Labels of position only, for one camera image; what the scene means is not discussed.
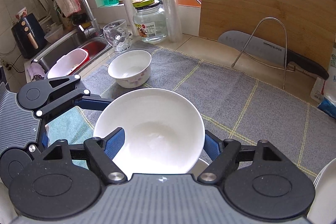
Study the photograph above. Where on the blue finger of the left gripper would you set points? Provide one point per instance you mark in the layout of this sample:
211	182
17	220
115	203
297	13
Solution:
92	103
43	135

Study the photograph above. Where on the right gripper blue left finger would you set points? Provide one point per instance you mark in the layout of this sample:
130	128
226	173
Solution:
99	154

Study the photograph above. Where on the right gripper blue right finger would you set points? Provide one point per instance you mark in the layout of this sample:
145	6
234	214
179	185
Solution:
225	155

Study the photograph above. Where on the white floral bowl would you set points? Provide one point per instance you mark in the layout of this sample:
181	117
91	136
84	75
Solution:
131	69

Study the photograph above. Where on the grey kitchen knife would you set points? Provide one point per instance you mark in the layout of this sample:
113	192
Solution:
271	52

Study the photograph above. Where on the white bottom stacked bowl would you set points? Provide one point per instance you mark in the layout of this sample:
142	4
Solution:
198	167

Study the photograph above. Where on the teal cloth mat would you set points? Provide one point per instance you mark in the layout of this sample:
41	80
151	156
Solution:
74	126

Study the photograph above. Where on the purple rag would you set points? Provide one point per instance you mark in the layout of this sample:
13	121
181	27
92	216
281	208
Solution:
36	72

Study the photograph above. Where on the red white basin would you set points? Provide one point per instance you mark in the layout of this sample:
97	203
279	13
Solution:
70	63

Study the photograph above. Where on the grey checked cloth mat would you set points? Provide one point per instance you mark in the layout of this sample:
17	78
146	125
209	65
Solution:
236	105

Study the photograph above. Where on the steel sink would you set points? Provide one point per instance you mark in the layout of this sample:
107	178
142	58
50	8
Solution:
75	39

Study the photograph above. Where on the steel faucet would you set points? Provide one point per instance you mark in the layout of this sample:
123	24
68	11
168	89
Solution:
94	30

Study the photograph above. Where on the clear glass cup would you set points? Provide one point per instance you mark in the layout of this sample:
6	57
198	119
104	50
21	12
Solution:
117	35

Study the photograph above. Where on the black air fryer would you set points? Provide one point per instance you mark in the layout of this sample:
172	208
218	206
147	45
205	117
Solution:
29	36

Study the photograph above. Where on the clear plastic container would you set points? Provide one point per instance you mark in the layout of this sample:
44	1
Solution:
55	32

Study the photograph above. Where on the glass jar yellow lid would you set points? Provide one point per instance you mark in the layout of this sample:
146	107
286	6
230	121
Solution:
150	21

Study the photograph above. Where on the pink dish towel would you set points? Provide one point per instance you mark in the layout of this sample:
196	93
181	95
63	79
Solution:
68	7

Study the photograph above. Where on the white plate stack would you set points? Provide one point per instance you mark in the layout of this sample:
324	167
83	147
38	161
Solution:
323	208

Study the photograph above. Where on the blue white salt bag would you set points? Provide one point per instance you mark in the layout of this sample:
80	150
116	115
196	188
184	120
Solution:
323	91

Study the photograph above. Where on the short plastic bag roll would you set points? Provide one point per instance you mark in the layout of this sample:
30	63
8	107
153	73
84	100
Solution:
128	3

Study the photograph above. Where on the bamboo cutting board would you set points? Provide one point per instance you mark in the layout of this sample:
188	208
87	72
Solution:
310	24

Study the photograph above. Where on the metal wire rack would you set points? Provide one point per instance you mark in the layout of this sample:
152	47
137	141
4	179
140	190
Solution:
272	37

